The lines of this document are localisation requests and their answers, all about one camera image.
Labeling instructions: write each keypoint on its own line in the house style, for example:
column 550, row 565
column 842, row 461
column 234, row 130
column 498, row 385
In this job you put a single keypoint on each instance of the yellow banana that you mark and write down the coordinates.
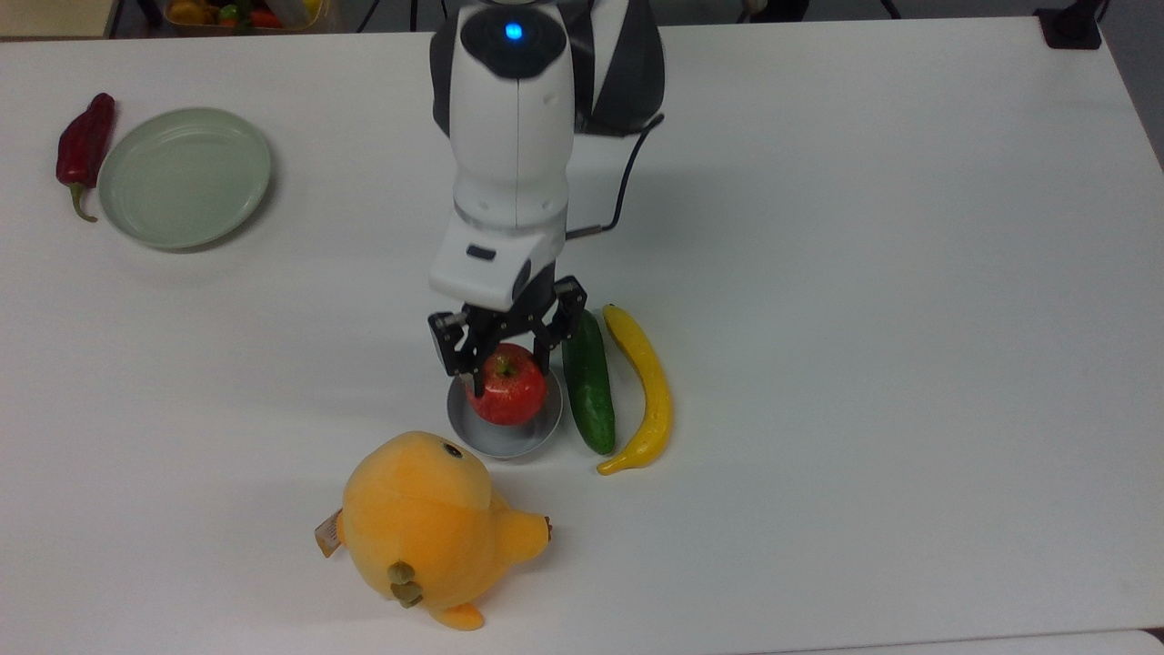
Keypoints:
column 657, row 400

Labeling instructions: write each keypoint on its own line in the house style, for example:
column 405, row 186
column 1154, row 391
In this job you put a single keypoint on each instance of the red apple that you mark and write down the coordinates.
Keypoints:
column 509, row 396

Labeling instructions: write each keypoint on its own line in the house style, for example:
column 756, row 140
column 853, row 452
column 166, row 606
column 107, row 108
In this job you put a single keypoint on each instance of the fruit basket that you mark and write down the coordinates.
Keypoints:
column 300, row 14

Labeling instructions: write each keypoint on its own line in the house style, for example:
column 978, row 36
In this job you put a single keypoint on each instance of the pale green plate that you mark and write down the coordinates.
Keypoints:
column 182, row 177

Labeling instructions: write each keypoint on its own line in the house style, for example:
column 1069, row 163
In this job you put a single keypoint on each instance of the black clamp pole stand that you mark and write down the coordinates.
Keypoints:
column 1068, row 32

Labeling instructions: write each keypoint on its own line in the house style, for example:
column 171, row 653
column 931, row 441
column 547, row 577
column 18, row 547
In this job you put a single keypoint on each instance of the black tripod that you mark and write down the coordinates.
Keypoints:
column 413, row 11

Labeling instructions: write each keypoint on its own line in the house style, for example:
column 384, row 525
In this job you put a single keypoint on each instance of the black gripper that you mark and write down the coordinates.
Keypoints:
column 527, row 305

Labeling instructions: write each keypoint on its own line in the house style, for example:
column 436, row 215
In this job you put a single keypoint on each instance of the green cucumber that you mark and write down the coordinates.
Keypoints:
column 589, row 391

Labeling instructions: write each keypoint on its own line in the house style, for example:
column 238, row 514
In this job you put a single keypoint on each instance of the grey round bowl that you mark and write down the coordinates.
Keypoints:
column 500, row 441

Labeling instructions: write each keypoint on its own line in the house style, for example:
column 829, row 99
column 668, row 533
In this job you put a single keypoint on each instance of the orange plush toy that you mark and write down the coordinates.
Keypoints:
column 418, row 518

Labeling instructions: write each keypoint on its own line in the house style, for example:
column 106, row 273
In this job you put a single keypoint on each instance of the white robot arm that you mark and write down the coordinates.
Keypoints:
column 514, row 136

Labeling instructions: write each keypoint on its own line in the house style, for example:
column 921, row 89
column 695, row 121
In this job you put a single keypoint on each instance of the red chili pepper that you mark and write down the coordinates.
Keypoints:
column 84, row 146

